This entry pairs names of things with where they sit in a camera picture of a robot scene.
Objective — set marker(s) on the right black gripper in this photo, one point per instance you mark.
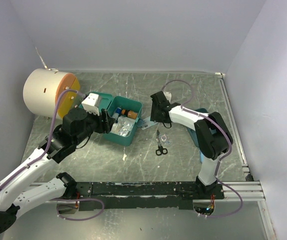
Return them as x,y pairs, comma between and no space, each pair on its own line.
154,117

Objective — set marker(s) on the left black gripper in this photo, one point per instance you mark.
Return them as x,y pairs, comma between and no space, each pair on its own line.
104,126

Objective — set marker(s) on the blue white ointment tube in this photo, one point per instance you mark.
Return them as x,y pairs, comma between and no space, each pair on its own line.
117,113

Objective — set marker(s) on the blue white card packet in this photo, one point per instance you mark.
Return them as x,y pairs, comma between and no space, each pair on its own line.
146,123

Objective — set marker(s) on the silver foil packets bag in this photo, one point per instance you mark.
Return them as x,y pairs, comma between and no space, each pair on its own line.
123,127

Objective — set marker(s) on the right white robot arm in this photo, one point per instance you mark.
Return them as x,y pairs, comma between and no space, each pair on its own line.
214,139

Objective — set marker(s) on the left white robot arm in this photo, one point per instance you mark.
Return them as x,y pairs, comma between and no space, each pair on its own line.
62,141

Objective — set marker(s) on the teal medicine kit box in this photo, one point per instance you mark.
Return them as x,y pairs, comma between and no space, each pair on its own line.
110,103

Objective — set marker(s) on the brown medicine bottle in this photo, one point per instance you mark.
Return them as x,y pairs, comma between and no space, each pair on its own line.
129,114

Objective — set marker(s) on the dark teal divider tray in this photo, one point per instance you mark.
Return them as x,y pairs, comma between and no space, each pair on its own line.
192,132

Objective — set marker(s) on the blue plastic clip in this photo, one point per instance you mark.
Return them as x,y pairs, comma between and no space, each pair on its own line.
201,157

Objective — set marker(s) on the white cylinder drum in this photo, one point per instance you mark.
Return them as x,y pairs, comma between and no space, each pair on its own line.
43,87

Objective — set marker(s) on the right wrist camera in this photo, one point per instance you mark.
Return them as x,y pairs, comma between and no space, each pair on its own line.
168,95

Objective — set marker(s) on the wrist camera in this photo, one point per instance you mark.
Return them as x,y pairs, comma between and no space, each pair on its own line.
168,95
91,104

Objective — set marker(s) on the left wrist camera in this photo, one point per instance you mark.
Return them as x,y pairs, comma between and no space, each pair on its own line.
91,104

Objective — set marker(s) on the black handled scissors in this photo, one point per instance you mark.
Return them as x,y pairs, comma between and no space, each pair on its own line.
160,149

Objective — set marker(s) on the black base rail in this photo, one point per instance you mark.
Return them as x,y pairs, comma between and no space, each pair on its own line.
133,195

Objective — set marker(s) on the aluminium frame rail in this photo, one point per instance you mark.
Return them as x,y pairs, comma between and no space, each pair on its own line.
249,190

